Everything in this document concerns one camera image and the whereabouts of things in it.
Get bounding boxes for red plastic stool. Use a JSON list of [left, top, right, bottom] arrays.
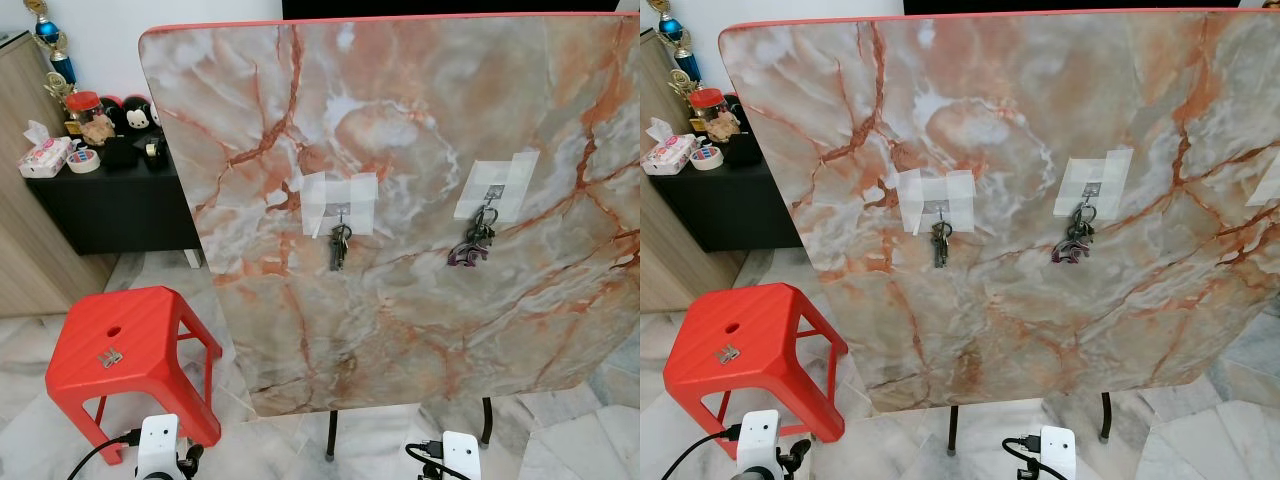
[[663, 282, 849, 463], [45, 286, 223, 466]]

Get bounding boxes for light wooden cabinet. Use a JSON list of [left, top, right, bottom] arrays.
[[640, 30, 723, 313], [0, 30, 117, 319]]

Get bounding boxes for marble pattern folding table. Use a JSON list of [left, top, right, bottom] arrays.
[[138, 12, 641, 461], [718, 8, 1280, 459]]

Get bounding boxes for black low cabinet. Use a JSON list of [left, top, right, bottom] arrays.
[[22, 140, 202, 269], [645, 155, 807, 255]]

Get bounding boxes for clear tape patch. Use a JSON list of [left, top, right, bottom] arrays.
[[455, 150, 541, 223], [300, 172, 379, 238], [1052, 148, 1135, 219], [897, 168, 979, 236]]

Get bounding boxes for white tissue pack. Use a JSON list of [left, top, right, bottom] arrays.
[[18, 120, 78, 179], [642, 117, 699, 176]]

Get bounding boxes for black white-faced plush toy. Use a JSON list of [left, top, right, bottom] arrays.
[[128, 95, 162, 137]]

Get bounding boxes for black mouse plush toy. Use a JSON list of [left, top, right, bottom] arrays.
[[100, 97, 132, 143]]

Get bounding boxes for red lid clear jar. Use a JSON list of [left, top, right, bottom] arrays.
[[688, 88, 742, 143], [65, 91, 117, 147]]

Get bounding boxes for gold and blue trophy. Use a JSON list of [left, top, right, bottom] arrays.
[[24, 0, 83, 113], [647, 0, 703, 103]]

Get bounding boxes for black television screen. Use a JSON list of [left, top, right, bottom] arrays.
[[903, 0, 1242, 15], [282, 0, 627, 21]]

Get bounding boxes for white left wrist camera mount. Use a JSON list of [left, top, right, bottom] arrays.
[[737, 409, 782, 480], [135, 413, 182, 480]]

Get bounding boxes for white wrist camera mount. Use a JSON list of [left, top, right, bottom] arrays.
[[737, 409, 782, 480], [441, 431, 484, 480], [1038, 426, 1078, 480], [135, 413, 182, 480]]

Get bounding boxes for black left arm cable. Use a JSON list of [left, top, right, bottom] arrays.
[[68, 429, 142, 480], [662, 425, 742, 480]]

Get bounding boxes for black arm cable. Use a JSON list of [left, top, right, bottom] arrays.
[[662, 425, 742, 480], [405, 440, 447, 480], [1002, 435, 1042, 480], [68, 429, 142, 480]]

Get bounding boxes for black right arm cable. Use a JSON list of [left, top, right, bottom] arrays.
[[405, 440, 447, 480], [1002, 435, 1042, 480]]

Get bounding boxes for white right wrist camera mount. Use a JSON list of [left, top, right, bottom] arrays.
[[1038, 426, 1078, 480], [441, 431, 484, 480]]

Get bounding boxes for keys with purple keychain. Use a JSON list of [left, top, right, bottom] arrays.
[[1050, 202, 1099, 265], [447, 205, 499, 269]]

